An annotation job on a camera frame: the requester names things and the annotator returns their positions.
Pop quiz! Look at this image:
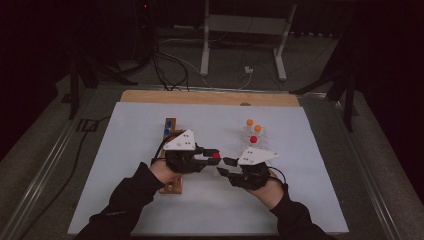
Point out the black floor cable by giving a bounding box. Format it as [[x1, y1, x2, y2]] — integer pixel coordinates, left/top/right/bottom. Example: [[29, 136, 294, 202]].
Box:
[[19, 115, 111, 240]]

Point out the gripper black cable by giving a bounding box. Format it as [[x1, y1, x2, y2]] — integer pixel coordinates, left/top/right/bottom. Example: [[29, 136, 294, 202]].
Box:
[[268, 165, 288, 186], [151, 138, 175, 165]]

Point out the person's left hand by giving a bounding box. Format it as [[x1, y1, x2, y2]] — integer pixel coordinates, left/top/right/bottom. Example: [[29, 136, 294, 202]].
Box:
[[148, 159, 178, 185]]

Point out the black stand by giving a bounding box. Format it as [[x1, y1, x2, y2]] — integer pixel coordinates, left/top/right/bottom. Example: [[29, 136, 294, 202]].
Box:
[[289, 33, 360, 133], [68, 49, 138, 120]]

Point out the white floor cable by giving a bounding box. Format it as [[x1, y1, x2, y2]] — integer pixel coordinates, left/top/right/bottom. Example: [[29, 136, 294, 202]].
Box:
[[159, 38, 253, 90]]

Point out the wooden test tube rack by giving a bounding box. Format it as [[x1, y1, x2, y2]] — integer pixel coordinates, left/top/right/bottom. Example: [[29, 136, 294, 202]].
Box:
[[156, 117, 188, 195]]

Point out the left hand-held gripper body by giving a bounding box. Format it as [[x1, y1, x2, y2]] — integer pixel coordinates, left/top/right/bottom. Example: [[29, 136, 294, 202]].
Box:
[[162, 129, 208, 174]]

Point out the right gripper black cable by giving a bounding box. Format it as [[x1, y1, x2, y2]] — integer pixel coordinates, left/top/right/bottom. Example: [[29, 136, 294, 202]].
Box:
[[268, 165, 288, 186]]

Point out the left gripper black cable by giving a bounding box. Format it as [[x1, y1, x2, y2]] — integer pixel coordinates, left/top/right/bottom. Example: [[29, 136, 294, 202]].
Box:
[[151, 138, 175, 165]]

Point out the black cable bundle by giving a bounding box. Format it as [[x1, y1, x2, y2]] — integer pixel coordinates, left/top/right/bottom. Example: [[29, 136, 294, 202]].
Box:
[[151, 46, 191, 92]]

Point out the dark equipment with red light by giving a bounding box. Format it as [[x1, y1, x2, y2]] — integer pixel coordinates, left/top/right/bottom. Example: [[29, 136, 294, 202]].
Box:
[[131, 0, 158, 64]]

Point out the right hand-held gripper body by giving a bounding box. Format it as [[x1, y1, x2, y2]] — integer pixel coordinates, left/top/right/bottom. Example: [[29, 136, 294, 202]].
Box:
[[229, 147, 279, 192]]

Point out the person's right hand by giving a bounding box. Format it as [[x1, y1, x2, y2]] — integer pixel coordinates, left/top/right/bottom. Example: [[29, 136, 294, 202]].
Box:
[[248, 169, 286, 211]]

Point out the clear plastic tube rack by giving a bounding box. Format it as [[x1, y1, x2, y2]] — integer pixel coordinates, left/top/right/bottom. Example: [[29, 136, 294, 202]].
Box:
[[241, 128, 272, 154]]

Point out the pale blue table mat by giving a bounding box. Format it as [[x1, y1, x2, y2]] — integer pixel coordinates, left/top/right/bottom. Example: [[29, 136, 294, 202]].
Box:
[[67, 101, 350, 236]]

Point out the silver metal rail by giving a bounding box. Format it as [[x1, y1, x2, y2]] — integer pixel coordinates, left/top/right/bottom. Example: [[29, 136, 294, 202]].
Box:
[[0, 89, 98, 240], [331, 99, 405, 240]]

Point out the grey metal stand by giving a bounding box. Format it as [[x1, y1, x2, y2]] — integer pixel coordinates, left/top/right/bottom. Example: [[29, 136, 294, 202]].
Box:
[[199, 0, 298, 82]]

